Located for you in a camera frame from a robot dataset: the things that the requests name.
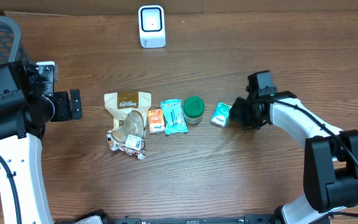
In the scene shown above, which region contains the small teal white box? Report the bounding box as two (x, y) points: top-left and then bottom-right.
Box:
(210, 102), (232, 128)

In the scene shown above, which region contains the green lid jar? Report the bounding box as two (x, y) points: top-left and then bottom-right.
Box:
(183, 96), (205, 124)

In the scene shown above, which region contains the beige granola bag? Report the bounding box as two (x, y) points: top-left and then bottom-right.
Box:
(104, 91), (152, 160)

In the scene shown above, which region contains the teal snack packet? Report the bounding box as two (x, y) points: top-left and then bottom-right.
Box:
(160, 99), (188, 136)

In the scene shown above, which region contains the orange snack packet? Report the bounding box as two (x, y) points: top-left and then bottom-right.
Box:
(147, 108), (165, 134)

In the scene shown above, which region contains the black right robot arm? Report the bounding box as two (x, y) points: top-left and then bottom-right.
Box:
(229, 70), (358, 224)

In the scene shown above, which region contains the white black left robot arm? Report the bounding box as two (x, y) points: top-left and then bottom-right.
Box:
(0, 61), (83, 223)

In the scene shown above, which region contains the white barcode scanner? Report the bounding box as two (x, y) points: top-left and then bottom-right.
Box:
(138, 5), (166, 49)

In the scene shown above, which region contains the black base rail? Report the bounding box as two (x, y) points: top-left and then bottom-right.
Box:
(54, 210), (281, 224)

